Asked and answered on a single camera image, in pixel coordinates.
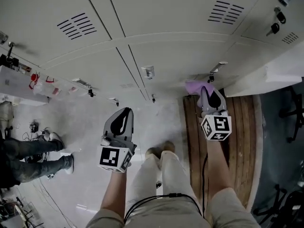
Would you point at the person's left shoe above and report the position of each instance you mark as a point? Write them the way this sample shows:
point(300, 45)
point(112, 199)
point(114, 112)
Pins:
point(153, 154)

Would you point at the person's beige trousers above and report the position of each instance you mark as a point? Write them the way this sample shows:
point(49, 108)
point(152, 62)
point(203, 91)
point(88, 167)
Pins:
point(173, 174)

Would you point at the person's right forearm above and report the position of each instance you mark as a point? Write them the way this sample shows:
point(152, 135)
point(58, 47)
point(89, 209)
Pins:
point(218, 170)

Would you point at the grey metal locker cabinet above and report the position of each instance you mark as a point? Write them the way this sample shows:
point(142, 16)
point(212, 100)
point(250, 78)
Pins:
point(166, 20)

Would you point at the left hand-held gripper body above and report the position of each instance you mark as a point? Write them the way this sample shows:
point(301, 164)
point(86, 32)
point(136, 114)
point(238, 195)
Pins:
point(111, 158)

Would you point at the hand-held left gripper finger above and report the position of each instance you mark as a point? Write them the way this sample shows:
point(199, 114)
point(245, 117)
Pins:
point(130, 127)
point(109, 127)

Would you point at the person's shoe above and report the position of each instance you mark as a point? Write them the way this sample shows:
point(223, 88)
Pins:
point(168, 146)
point(153, 154)

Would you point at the red label water bottles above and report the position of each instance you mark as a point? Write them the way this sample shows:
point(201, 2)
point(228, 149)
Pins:
point(38, 87)

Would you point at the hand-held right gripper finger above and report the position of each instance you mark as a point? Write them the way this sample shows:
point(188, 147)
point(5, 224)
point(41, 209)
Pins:
point(204, 101)
point(222, 103)

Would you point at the person's right shoe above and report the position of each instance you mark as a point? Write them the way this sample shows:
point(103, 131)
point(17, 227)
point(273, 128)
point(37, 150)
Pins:
point(168, 146)

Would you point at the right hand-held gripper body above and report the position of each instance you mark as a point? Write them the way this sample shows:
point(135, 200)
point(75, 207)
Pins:
point(219, 126)

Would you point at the person's left forearm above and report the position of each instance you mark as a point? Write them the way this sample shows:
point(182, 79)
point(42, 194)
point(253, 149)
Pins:
point(114, 193)

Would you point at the white cardboard box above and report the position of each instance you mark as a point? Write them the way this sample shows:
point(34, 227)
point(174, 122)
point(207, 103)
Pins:
point(19, 84)

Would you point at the person's grey t-shirt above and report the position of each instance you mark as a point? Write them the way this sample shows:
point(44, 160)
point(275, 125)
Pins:
point(166, 212)

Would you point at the wooden platform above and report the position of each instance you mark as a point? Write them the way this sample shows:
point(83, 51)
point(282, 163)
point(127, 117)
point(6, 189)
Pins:
point(242, 151)

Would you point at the purple cloth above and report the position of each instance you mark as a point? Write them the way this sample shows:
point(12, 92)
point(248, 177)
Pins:
point(194, 87)

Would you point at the black office chair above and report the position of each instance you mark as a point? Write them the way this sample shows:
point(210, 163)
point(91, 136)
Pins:
point(294, 205)
point(299, 108)

